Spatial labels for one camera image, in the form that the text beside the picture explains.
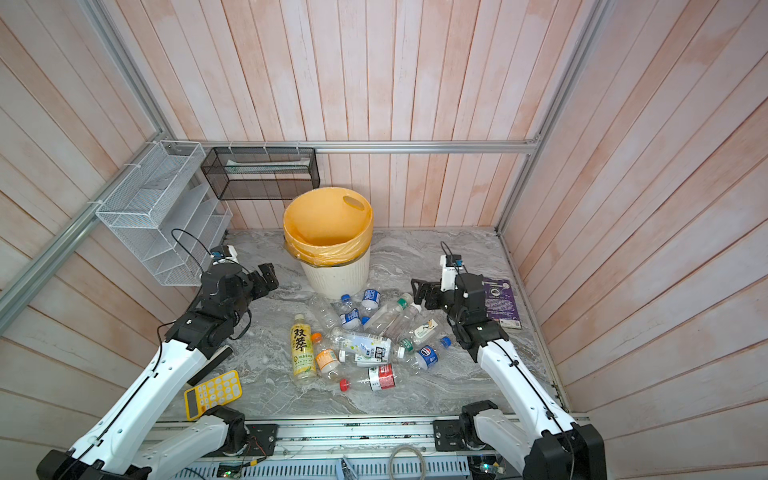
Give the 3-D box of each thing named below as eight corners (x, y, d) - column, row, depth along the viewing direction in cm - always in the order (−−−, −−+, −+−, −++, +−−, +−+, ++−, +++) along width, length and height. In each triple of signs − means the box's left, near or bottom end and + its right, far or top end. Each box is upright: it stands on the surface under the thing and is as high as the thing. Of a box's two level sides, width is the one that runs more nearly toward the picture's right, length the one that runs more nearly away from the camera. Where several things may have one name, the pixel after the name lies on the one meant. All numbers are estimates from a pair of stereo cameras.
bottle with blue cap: (418, 375, 85) (420, 369, 81) (409, 357, 88) (410, 351, 85) (456, 355, 89) (459, 349, 85) (445, 339, 92) (448, 333, 88)
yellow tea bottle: (296, 384, 83) (292, 378, 79) (294, 321, 96) (290, 313, 92) (317, 379, 84) (314, 374, 80) (312, 318, 97) (309, 310, 93)
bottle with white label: (408, 357, 90) (410, 349, 84) (399, 344, 92) (400, 335, 87) (444, 336, 94) (448, 326, 89) (434, 323, 97) (437, 313, 92)
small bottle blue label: (361, 308, 97) (360, 304, 95) (365, 292, 101) (364, 287, 99) (377, 311, 96) (377, 306, 94) (380, 294, 100) (380, 289, 98)
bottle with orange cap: (321, 382, 82) (319, 378, 80) (312, 338, 90) (310, 334, 88) (342, 374, 83) (341, 371, 81) (331, 332, 92) (330, 328, 89)
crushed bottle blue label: (346, 334, 91) (345, 330, 89) (331, 306, 98) (330, 302, 96) (364, 324, 93) (364, 321, 92) (349, 298, 100) (349, 294, 98)
